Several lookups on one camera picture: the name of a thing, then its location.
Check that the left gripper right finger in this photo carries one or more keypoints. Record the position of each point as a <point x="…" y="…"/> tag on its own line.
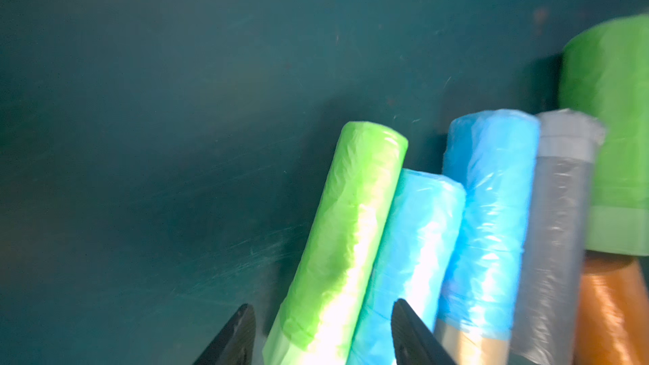
<point x="414" y="343"/>

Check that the blue trash bag roll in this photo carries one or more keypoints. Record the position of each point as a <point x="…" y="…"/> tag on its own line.
<point x="415" y="251"/>
<point x="492" y="154"/>

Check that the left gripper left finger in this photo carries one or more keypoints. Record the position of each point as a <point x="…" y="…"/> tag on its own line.
<point x="234" y="344"/>

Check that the green roll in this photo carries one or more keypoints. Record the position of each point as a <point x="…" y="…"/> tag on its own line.
<point x="316" y="321"/>
<point x="605" y="75"/>

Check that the orange trash bag roll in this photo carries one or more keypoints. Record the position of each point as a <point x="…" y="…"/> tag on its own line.
<point x="612" y="321"/>

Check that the grey trash bag roll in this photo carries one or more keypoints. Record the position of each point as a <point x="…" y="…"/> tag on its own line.
<point x="546" y="307"/>

